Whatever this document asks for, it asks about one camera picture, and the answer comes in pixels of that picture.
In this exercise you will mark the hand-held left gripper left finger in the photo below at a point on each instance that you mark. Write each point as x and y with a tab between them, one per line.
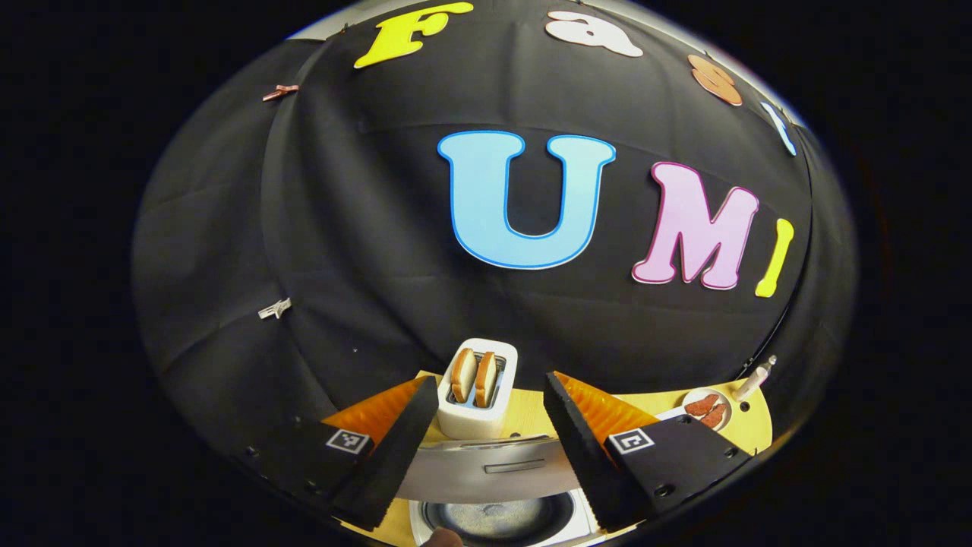
402	441

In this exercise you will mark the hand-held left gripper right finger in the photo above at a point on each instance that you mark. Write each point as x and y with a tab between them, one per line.
577	448

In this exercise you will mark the white rice cooker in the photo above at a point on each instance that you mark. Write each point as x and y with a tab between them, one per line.
486	467

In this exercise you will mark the white toaster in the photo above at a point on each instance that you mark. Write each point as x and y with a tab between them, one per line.
474	422

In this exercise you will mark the toasted bread slice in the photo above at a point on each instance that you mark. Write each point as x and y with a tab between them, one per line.
486	380
463	376

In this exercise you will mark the white round plate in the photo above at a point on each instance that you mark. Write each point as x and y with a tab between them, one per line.
725	414

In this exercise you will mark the silver metal clip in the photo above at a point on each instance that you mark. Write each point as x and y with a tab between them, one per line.
274	308

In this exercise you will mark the clear bottle pink label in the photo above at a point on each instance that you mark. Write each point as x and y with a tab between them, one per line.
752	380

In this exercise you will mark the copper metal clip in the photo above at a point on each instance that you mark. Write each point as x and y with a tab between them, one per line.
280	93

